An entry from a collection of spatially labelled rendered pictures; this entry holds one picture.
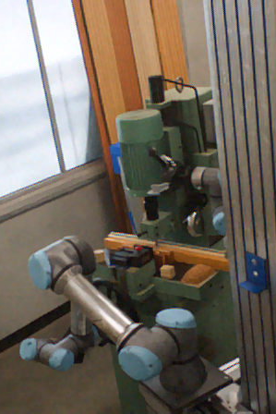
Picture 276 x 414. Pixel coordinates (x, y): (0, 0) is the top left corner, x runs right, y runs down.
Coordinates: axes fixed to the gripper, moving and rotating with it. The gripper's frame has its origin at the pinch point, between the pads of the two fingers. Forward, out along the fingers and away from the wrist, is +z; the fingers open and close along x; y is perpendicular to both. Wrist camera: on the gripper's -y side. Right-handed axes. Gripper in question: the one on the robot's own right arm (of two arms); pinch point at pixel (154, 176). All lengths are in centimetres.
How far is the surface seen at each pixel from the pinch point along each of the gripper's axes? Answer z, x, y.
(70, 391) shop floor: 83, 87, -97
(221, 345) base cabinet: -10, 45, -70
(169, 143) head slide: 5.6, -18.0, -8.6
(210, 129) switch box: -2.2, -31.7, -21.0
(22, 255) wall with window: 145, 23, -85
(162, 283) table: -1.9, 33.9, -25.4
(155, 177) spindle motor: 4.9, -2.2, -7.0
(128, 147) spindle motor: 12.1, -8.2, 5.6
